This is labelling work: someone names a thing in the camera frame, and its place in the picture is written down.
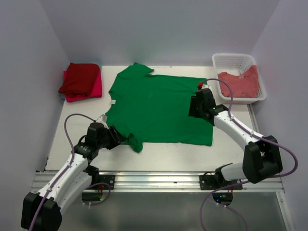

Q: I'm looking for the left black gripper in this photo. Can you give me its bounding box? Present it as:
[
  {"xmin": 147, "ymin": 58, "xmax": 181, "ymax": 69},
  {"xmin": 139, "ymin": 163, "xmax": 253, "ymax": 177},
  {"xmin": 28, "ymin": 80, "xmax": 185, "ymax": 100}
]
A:
[{"xmin": 96, "ymin": 124, "xmax": 127, "ymax": 150}]

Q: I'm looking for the salmon t shirt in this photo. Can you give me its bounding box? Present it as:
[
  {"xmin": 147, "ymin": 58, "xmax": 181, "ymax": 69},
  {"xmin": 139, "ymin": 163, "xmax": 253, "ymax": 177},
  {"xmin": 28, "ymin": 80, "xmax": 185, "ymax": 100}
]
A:
[{"xmin": 218, "ymin": 65, "xmax": 259, "ymax": 98}]

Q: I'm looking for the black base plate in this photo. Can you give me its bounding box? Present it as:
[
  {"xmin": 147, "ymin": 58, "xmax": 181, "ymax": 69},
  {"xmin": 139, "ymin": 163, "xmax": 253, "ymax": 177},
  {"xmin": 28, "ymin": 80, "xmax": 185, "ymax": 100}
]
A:
[
  {"xmin": 199, "ymin": 172, "xmax": 238, "ymax": 190},
  {"xmin": 71, "ymin": 174, "xmax": 116, "ymax": 191}
]

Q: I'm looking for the light blue folded shirt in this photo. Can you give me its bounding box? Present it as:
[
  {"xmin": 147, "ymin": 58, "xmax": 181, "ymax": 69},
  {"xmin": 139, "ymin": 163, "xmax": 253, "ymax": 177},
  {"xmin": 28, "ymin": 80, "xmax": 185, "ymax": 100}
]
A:
[{"xmin": 60, "ymin": 94, "xmax": 66, "ymax": 101}]

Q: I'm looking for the aluminium mounting rail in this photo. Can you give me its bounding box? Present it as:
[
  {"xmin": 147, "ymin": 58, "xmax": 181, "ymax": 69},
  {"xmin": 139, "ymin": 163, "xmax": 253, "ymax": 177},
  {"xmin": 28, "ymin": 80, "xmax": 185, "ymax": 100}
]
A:
[{"xmin": 31, "ymin": 170, "xmax": 286, "ymax": 193}]

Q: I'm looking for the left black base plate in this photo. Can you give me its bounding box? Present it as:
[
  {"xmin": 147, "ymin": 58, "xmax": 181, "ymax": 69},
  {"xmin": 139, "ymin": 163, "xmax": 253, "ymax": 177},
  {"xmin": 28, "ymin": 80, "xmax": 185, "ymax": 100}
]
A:
[{"xmin": 71, "ymin": 174, "xmax": 116, "ymax": 191}]

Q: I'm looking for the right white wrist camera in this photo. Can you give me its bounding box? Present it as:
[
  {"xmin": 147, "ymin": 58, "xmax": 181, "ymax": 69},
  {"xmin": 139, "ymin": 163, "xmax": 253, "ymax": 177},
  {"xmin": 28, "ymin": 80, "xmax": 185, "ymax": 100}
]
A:
[{"xmin": 197, "ymin": 82, "xmax": 210, "ymax": 90}]

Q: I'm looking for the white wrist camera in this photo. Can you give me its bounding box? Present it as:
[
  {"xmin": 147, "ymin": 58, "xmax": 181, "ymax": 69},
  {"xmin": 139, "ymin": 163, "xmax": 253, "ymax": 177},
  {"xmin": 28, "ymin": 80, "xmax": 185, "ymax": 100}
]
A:
[
  {"xmin": 96, "ymin": 114, "xmax": 107, "ymax": 125},
  {"xmin": 197, "ymin": 82, "xmax": 210, "ymax": 90}
]

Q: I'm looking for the green t shirt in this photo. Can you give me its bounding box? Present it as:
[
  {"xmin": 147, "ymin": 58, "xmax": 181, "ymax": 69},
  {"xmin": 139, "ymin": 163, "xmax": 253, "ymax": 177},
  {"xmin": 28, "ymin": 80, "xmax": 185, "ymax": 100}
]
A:
[{"xmin": 106, "ymin": 63, "xmax": 213, "ymax": 153}]

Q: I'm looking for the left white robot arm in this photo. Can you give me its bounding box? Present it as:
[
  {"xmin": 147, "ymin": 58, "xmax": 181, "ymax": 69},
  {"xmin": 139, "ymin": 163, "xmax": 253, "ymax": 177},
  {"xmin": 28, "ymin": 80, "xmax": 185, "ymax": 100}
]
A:
[{"xmin": 21, "ymin": 122, "xmax": 127, "ymax": 231}]

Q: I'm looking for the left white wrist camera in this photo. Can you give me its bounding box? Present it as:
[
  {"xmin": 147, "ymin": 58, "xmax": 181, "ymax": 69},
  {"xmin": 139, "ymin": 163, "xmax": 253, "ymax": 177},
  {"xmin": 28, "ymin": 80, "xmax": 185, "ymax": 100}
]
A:
[{"xmin": 96, "ymin": 114, "xmax": 107, "ymax": 125}]

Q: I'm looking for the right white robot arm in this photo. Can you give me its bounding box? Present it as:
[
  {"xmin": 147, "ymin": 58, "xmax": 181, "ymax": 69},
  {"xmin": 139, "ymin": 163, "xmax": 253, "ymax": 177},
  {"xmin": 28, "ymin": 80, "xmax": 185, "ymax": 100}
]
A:
[{"xmin": 189, "ymin": 88, "xmax": 282, "ymax": 189}]

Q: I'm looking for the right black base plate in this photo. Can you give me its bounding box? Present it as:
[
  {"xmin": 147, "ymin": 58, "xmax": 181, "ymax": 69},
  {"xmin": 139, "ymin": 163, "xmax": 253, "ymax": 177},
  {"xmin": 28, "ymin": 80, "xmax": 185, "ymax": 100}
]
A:
[{"xmin": 199, "ymin": 172, "xmax": 238, "ymax": 190}]

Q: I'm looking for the white plastic basket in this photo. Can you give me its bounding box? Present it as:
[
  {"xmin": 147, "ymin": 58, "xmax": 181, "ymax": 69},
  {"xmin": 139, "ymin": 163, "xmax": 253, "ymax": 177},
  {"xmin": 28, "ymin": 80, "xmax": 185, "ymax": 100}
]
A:
[{"xmin": 212, "ymin": 53, "xmax": 267, "ymax": 104}]

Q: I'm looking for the dark red folded shirt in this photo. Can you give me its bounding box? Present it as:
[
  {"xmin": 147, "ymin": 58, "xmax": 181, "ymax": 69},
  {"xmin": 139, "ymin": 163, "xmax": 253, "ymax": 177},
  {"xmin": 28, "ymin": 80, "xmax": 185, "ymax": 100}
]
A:
[{"xmin": 58, "ymin": 63, "xmax": 100, "ymax": 97}]

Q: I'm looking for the pink folded shirt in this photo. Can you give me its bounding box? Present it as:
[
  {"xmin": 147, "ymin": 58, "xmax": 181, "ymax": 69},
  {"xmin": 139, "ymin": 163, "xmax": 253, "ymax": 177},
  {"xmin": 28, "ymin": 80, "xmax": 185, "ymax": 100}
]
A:
[{"xmin": 64, "ymin": 71, "xmax": 103, "ymax": 103}]

